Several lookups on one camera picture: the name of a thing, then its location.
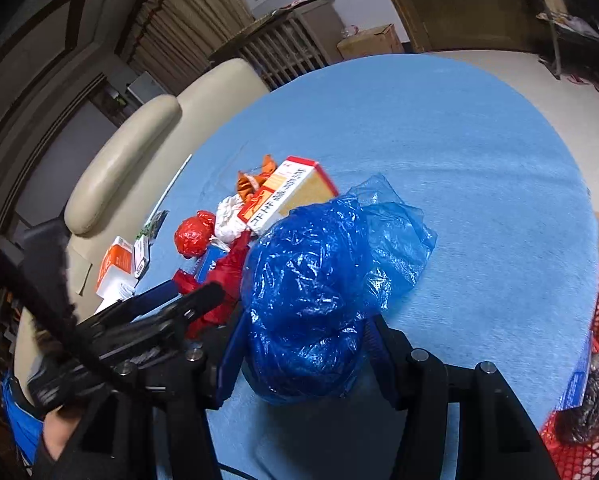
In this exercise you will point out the blue tablecloth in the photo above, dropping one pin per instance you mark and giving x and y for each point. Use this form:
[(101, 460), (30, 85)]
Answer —
[(454, 160)]

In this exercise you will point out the wooden door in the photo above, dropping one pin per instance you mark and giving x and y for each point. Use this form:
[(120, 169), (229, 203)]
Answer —
[(454, 5)]

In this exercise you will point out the blue plastic bag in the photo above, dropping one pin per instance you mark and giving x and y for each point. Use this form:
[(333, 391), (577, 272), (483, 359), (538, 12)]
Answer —
[(304, 285)]

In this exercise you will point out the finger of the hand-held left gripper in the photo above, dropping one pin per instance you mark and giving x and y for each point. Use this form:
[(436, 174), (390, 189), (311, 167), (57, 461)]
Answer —
[(149, 296), (199, 300)]

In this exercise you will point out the brown cardboard box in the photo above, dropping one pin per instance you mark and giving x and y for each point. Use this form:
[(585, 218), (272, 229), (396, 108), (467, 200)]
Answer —
[(369, 42)]

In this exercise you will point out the blue and white carton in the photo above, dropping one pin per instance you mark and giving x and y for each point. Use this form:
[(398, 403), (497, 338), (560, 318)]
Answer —
[(577, 380)]

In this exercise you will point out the person's left hand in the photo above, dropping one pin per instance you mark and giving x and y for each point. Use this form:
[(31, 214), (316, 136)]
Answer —
[(61, 427)]

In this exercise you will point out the dark crumpled plastic bottle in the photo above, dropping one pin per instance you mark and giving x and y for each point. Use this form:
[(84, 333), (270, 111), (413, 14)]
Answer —
[(587, 405)]

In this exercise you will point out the beige leather armchair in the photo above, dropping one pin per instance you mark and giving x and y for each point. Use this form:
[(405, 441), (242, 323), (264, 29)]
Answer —
[(124, 160)]

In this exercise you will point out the beige curtain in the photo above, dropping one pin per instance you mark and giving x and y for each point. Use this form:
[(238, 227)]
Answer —
[(179, 20)]

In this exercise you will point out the slatted wooden cabinet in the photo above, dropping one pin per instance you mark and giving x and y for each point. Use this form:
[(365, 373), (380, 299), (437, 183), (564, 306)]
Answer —
[(289, 50)]

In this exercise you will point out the orange snack wrapper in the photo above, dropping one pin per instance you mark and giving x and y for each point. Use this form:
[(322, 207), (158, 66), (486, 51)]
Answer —
[(249, 185)]

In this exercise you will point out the white tissue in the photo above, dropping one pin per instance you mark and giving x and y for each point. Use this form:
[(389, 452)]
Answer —
[(229, 220)]

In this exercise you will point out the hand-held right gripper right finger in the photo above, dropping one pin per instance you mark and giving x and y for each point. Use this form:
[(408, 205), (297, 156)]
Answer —
[(383, 357)]

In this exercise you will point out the dark snack packet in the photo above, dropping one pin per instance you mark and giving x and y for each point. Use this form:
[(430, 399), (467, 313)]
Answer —
[(157, 220)]

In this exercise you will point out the red and white medicine box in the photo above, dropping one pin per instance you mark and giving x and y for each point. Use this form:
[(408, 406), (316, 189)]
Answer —
[(284, 185)]

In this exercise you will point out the crumpled red plastic ball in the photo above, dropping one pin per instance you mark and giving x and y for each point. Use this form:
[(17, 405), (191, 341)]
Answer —
[(194, 235)]

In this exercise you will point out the orange and white tissue pack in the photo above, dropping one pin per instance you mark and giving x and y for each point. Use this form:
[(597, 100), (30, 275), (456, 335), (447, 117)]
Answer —
[(116, 260)]

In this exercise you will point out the red plastic bag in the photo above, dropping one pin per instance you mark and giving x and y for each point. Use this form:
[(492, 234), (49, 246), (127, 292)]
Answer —
[(229, 275)]

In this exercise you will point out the white barcode box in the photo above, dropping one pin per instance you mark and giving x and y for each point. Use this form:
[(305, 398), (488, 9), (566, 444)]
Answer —
[(142, 255)]

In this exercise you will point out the small blue box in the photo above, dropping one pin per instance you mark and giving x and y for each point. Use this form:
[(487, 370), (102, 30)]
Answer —
[(207, 265)]

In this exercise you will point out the metal frame rack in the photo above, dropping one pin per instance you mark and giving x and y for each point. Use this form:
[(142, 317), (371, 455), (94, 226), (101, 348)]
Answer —
[(559, 25)]

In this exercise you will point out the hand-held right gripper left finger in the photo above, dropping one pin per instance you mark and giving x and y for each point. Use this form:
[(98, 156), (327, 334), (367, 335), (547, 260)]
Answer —
[(229, 362)]

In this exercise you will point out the green snack packet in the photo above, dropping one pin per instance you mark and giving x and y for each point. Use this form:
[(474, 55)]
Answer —
[(142, 233)]

